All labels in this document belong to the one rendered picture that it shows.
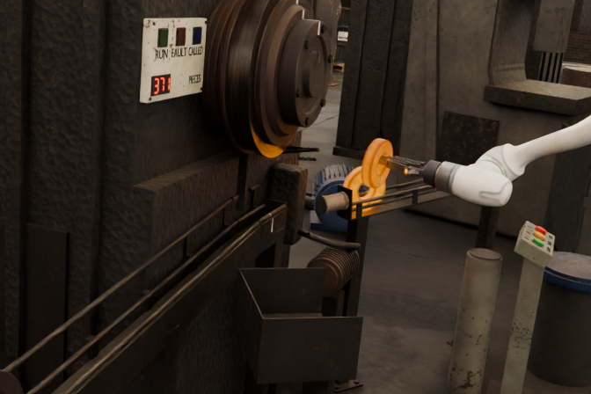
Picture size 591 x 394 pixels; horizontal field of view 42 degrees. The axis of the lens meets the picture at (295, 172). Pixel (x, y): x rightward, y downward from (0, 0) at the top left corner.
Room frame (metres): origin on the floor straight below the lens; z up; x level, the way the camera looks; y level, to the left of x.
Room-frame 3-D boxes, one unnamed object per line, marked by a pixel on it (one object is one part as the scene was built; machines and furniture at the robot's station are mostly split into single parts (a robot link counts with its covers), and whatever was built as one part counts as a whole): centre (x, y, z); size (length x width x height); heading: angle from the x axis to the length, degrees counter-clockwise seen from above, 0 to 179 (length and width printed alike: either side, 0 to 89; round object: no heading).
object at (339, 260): (2.33, -0.15, 0.27); 0.22 x 0.13 x 0.53; 161
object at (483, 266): (2.48, -0.67, 0.26); 0.12 x 0.12 x 0.52
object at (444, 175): (2.21, -0.45, 0.83); 0.09 x 0.06 x 0.09; 149
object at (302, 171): (2.29, 0.02, 0.68); 0.11 x 0.08 x 0.24; 71
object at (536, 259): (2.46, -0.83, 0.31); 0.24 x 0.16 x 0.62; 161
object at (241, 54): (2.06, 0.09, 1.11); 0.47 x 0.06 x 0.47; 161
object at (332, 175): (4.32, -0.26, 0.17); 0.57 x 0.31 x 0.34; 1
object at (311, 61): (2.03, -0.01, 1.11); 0.28 x 0.06 x 0.28; 161
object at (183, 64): (1.78, 0.30, 1.15); 0.26 x 0.02 x 0.18; 161
